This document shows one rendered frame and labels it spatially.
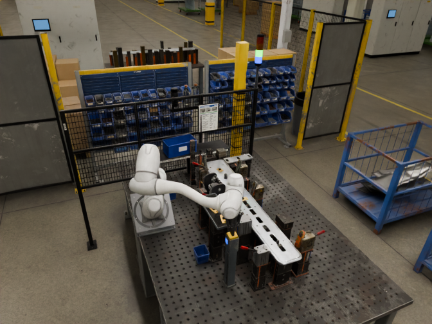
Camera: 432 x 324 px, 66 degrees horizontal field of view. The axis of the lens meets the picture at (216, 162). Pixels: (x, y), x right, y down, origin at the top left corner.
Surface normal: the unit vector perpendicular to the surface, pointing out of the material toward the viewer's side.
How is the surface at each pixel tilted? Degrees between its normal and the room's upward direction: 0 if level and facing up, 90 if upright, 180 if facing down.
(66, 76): 90
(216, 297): 0
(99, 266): 0
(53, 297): 0
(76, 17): 90
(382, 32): 90
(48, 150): 94
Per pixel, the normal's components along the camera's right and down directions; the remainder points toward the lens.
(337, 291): 0.02, -0.86
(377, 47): 0.38, 0.47
